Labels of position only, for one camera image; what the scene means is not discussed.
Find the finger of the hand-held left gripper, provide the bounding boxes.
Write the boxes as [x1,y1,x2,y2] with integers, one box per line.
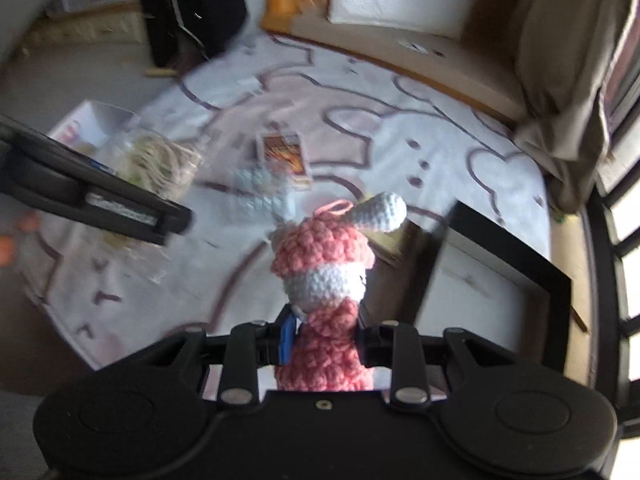
[152,199,193,247]

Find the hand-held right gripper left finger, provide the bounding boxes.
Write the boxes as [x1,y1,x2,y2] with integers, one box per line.
[150,316,297,407]

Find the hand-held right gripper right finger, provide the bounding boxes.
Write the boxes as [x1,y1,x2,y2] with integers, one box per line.
[357,322,506,406]

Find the bagged white cord bundle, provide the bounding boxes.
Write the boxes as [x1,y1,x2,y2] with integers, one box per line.
[107,130,203,200]

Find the clear plastic nail case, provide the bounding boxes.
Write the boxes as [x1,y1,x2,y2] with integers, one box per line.
[224,192,297,227]

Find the silver blister pack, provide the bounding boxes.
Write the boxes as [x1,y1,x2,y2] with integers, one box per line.
[232,167,283,194]

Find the pink white crochet doll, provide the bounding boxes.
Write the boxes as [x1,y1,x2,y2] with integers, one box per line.
[270,191,408,392]

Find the red playing card box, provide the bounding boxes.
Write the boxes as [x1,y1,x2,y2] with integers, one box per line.
[255,132,313,190]

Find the black storage box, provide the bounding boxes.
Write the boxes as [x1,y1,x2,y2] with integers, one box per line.
[415,200,573,391]

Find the person's left hand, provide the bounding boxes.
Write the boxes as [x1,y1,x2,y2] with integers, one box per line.
[0,211,41,267]

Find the white carton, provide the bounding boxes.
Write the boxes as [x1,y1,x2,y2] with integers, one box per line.
[47,100,141,161]

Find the bear print bedsheet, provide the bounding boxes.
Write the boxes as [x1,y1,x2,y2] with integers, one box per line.
[15,35,556,376]

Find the black clothing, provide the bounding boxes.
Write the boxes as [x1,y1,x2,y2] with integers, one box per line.
[132,0,248,68]

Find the black window bars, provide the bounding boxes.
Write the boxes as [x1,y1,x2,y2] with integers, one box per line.
[585,0,640,411]

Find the brown cushion mat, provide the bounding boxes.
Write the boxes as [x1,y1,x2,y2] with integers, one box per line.
[292,10,526,121]

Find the beige curtain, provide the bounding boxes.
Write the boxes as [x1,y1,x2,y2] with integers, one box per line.
[515,0,631,213]

